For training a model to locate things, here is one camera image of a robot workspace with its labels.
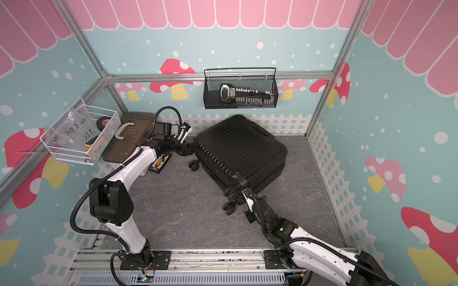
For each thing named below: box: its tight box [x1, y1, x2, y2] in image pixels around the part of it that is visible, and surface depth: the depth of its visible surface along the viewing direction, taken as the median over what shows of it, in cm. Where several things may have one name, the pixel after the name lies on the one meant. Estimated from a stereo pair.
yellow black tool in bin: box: [84, 135, 99, 148], surface depth 67 cm
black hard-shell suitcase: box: [187, 114, 289, 216], surface depth 87 cm
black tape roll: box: [96, 116, 112, 132], surface depth 81 cm
